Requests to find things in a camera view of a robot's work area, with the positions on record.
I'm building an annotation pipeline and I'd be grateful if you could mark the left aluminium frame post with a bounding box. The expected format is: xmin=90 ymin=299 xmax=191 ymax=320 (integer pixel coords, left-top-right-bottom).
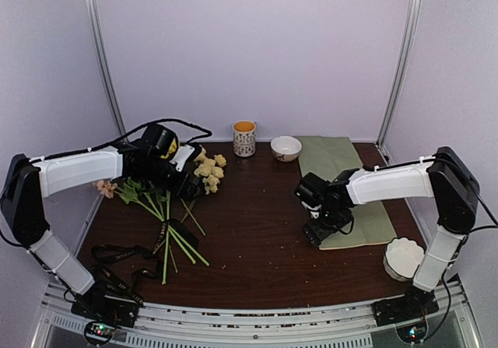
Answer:
xmin=85 ymin=0 xmax=125 ymax=135

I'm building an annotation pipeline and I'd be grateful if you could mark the right aluminium frame post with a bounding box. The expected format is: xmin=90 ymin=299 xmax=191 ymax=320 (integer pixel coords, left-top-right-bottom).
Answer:
xmin=376 ymin=0 xmax=423 ymax=149

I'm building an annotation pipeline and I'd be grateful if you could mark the white scalloped bowl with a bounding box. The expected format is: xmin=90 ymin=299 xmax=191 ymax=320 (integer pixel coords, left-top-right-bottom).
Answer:
xmin=383 ymin=237 xmax=425 ymax=282

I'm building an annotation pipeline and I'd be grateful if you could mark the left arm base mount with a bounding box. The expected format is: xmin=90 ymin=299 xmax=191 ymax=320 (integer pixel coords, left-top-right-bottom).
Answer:
xmin=68 ymin=281 xmax=144 ymax=347

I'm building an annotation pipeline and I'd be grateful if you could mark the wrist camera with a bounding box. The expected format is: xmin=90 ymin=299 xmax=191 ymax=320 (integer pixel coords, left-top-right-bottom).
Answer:
xmin=294 ymin=172 xmax=331 ymax=212
xmin=169 ymin=145 xmax=195 ymax=172

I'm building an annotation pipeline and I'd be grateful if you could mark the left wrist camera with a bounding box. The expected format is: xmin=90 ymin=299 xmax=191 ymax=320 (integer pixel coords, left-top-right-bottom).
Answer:
xmin=169 ymin=145 xmax=195 ymax=172

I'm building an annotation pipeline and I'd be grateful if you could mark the yellow fake flower stem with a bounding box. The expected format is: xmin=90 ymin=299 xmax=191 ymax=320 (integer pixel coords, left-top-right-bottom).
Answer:
xmin=153 ymin=139 xmax=187 ymax=286

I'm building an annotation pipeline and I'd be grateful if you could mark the black printed ribbon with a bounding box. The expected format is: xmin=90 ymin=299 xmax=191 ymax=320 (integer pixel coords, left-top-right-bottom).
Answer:
xmin=91 ymin=219 xmax=199 ymax=307

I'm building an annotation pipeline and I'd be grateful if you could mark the cream fake flower bunch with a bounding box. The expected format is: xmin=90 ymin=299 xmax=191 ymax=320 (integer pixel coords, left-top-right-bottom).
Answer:
xmin=179 ymin=145 xmax=228 ymax=237

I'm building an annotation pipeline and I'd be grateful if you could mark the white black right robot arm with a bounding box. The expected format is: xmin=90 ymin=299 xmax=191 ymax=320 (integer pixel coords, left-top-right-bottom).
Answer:
xmin=294 ymin=146 xmax=486 ymax=318

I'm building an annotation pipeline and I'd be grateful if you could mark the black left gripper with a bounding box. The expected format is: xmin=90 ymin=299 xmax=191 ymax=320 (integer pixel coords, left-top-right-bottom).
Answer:
xmin=138 ymin=155 xmax=206 ymax=202

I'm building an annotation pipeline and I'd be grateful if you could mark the aluminium frame post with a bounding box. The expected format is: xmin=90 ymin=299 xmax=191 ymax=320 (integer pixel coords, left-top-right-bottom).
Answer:
xmin=85 ymin=0 xmax=125 ymax=135
xmin=376 ymin=0 xmax=423 ymax=149

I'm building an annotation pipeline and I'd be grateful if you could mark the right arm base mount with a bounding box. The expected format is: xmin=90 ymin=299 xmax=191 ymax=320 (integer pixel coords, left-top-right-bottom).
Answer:
xmin=372 ymin=286 xmax=439 ymax=345

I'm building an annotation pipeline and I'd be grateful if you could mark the patterned cup yellow inside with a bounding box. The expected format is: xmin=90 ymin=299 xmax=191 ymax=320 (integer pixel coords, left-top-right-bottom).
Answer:
xmin=233 ymin=121 xmax=256 ymax=157

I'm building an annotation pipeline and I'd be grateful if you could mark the aluminium front rail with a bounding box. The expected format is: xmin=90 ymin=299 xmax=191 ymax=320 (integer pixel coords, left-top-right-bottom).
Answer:
xmin=38 ymin=281 xmax=479 ymax=348

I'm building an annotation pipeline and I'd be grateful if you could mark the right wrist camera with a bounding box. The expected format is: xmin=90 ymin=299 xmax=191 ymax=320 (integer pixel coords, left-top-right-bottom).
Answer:
xmin=294 ymin=172 xmax=331 ymax=212

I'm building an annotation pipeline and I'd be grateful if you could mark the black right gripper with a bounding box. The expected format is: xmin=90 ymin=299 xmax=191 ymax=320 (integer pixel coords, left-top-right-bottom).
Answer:
xmin=302 ymin=206 xmax=352 ymax=248

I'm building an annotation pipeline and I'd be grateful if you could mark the green wrapping paper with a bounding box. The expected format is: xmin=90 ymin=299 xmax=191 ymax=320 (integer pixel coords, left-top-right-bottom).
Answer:
xmin=298 ymin=136 xmax=397 ymax=251

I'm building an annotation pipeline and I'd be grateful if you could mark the pink fake flower stem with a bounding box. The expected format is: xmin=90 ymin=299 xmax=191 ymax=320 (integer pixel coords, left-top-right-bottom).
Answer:
xmin=93 ymin=178 xmax=211 ymax=267

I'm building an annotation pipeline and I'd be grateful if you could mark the white round bowl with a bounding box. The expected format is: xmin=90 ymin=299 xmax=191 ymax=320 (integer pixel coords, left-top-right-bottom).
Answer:
xmin=270 ymin=135 xmax=302 ymax=162

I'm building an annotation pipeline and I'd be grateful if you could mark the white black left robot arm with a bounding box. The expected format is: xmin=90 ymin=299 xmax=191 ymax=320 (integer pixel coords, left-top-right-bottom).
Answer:
xmin=1 ymin=118 xmax=212 ymax=320

